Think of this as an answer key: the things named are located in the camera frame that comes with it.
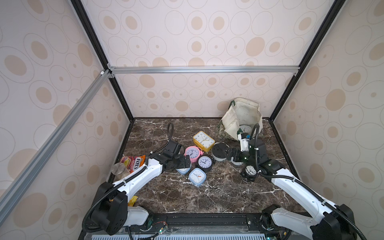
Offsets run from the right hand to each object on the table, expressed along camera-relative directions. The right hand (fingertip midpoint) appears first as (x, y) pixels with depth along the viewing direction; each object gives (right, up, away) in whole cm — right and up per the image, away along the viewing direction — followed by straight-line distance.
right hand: (233, 149), depth 81 cm
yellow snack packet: (-54, -27, -1) cm, 61 cm away
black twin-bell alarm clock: (-14, -9, +12) cm, 21 cm away
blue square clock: (-28, -14, +9) cm, 33 cm away
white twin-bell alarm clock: (+16, +12, +27) cm, 34 cm away
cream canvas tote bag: (+14, +21, +34) cm, 42 cm away
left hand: (-24, -7, +3) cm, 26 cm away
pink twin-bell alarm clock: (-21, -4, +17) cm, 27 cm away
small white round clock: (+4, -10, +10) cm, 15 cm away
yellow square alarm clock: (-15, +3, +23) cm, 28 cm away
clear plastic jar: (-61, -11, -3) cm, 62 cm away
